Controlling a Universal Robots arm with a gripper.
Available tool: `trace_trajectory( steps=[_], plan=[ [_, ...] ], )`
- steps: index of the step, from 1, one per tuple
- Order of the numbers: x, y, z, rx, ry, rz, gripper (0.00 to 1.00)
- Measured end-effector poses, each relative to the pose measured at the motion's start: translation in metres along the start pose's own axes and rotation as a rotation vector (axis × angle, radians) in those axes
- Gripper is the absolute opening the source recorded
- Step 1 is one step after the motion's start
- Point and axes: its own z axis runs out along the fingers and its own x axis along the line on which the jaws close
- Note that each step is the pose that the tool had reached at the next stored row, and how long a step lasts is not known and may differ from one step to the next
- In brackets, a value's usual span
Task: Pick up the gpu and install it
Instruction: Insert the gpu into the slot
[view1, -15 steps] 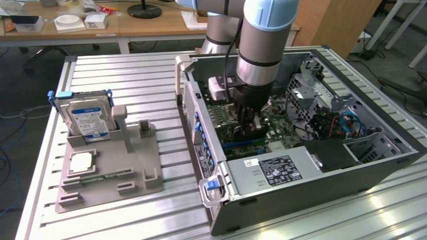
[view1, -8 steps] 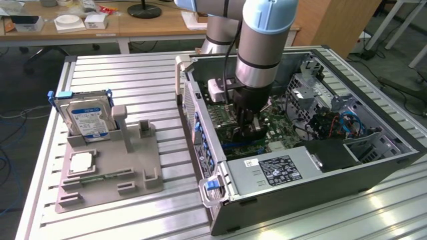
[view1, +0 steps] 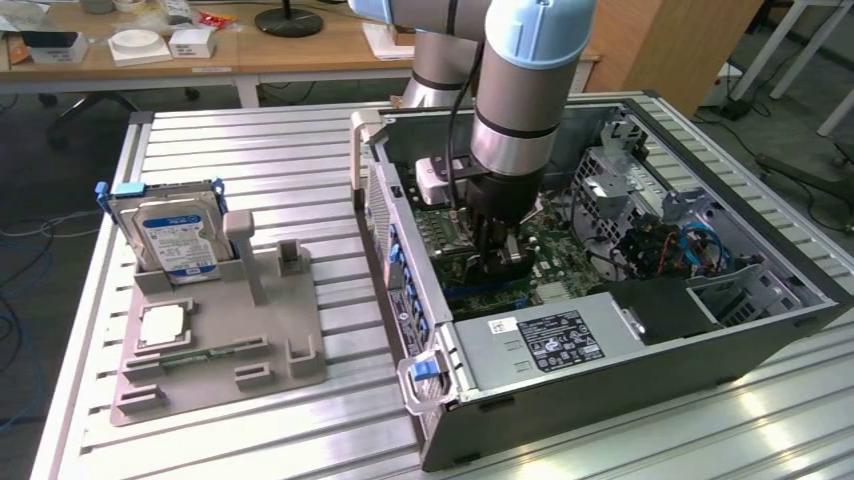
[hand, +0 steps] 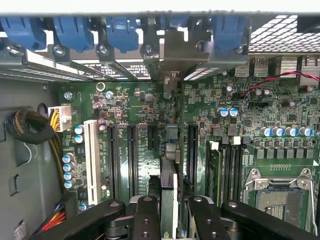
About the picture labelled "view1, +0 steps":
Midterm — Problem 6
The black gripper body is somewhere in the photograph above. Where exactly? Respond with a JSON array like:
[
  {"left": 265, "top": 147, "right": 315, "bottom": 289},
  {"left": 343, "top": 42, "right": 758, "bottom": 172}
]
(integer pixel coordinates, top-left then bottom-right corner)
[{"left": 463, "top": 169, "right": 545, "bottom": 257}]

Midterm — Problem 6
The green graphics card with fan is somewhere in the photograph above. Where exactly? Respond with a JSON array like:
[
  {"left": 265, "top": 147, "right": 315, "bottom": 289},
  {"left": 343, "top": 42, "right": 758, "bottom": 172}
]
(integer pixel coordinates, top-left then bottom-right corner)
[{"left": 437, "top": 233, "right": 535, "bottom": 289}]

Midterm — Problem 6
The green motherboard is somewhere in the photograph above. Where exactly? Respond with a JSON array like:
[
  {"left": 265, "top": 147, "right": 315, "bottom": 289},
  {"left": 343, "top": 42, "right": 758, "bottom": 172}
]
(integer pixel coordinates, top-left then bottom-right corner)
[{"left": 405, "top": 172, "right": 606, "bottom": 321}]

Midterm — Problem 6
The perforated metal drive cage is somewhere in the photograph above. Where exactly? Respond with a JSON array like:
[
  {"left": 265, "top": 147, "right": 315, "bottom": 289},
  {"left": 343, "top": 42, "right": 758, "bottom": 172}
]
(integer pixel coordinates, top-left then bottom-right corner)
[{"left": 571, "top": 117, "right": 669, "bottom": 261}]

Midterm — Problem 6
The grey power supply unit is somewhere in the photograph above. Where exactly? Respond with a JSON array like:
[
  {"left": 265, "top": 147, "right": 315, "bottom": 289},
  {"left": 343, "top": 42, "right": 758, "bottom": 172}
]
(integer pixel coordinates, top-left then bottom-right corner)
[{"left": 451, "top": 292, "right": 649, "bottom": 392}]

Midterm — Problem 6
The white paper stack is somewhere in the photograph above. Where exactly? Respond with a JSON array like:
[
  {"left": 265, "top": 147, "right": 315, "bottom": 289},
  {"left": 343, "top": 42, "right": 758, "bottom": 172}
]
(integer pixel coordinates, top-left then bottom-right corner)
[{"left": 362, "top": 22, "right": 419, "bottom": 61}]

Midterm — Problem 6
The wooden cabinet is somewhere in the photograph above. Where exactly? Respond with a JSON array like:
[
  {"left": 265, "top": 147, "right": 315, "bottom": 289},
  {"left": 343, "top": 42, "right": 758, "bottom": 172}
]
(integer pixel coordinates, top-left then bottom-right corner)
[{"left": 586, "top": 0, "right": 766, "bottom": 109}]

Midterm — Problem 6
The open black PC case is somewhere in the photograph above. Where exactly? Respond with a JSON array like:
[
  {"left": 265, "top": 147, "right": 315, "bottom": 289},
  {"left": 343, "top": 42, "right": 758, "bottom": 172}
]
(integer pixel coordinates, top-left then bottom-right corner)
[{"left": 350, "top": 95, "right": 854, "bottom": 474}]

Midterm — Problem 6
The wooden desk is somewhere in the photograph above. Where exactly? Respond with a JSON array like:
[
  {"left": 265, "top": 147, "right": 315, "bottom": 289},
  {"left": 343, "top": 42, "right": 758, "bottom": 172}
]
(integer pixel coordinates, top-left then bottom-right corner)
[{"left": 0, "top": 0, "right": 602, "bottom": 109}]

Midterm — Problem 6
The metal disk bay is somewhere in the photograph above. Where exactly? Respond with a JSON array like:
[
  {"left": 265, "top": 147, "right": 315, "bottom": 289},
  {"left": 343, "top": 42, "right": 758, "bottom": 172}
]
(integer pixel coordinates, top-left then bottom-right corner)
[{"left": 685, "top": 262, "right": 806, "bottom": 327}]

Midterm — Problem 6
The black round lamp base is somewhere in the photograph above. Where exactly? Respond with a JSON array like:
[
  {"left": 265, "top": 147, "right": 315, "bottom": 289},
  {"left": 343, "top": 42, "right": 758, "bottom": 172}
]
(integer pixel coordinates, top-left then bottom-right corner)
[{"left": 254, "top": 0, "right": 327, "bottom": 37}]

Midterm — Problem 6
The black floor stand base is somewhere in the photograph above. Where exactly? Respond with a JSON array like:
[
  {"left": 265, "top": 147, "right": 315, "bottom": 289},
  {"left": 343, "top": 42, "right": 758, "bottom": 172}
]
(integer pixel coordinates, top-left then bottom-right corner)
[{"left": 753, "top": 153, "right": 854, "bottom": 201}]

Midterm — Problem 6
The hard disk in blue carrier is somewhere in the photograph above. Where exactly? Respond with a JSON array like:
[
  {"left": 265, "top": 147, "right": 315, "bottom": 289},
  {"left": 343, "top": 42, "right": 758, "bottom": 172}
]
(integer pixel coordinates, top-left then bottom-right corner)
[{"left": 95, "top": 177, "right": 234, "bottom": 287}]

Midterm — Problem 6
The small white cardboard box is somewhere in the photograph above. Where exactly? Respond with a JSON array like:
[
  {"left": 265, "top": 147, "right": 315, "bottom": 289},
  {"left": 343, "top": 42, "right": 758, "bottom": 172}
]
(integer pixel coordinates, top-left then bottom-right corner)
[{"left": 167, "top": 27, "right": 219, "bottom": 58}]

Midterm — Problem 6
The grey parts rack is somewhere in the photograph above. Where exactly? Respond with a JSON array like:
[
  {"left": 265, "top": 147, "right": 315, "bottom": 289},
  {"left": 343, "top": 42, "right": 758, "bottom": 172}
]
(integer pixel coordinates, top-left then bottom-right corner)
[{"left": 110, "top": 209, "right": 329, "bottom": 427}]

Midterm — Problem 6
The green RAM stick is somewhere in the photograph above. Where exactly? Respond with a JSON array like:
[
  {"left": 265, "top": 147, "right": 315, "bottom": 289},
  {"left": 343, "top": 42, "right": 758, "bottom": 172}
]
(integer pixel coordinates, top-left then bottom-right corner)
[{"left": 159, "top": 347, "right": 235, "bottom": 365}]

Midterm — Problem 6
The silver CPU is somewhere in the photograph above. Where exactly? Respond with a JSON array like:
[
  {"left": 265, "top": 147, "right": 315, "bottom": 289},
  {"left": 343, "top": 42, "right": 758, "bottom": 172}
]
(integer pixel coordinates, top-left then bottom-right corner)
[{"left": 138, "top": 305, "right": 191, "bottom": 346}]

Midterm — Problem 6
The black chair base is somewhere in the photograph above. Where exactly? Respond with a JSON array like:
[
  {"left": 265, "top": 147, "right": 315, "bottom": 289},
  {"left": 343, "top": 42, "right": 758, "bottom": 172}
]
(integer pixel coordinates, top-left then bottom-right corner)
[{"left": 39, "top": 89, "right": 202, "bottom": 149}]

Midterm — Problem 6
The white box with black lid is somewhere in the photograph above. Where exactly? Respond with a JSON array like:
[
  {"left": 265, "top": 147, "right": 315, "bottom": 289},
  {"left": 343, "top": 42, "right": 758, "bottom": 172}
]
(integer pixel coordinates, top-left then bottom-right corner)
[{"left": 18, "top": 30, "right": 88, "bottom": 65}]

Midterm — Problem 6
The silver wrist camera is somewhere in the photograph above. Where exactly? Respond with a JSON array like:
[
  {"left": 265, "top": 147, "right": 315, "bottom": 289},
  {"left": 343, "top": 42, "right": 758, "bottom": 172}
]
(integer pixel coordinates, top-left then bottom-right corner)
[{"left": 413, "top": 156, "right": 473, "bottom": 206}]

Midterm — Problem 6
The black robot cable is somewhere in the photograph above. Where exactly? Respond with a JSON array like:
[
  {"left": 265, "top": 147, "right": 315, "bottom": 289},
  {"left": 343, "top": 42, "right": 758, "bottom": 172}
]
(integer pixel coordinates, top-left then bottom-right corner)
[{"left": 445, "top": 42, "right": 486, "bottom": 211}]

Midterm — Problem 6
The red wire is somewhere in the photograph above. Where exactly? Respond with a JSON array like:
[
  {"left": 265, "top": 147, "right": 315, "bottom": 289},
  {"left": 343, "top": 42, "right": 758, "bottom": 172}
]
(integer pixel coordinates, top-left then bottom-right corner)
[{"left": 657, "top": 229, "right": 677, "bottom": 271}]

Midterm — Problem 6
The blue wire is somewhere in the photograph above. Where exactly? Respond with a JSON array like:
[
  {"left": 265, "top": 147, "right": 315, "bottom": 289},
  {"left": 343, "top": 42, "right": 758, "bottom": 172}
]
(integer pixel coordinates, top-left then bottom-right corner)
[{"left": 677, "top": 224, "right": 736, "bottom": 274}]

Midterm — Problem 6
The white table frame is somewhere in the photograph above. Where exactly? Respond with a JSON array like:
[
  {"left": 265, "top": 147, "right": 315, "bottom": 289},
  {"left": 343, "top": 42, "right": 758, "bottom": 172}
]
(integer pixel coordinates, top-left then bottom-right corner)
[{"left": 730, "top": 0, "right": 854, "bottom": 136}]

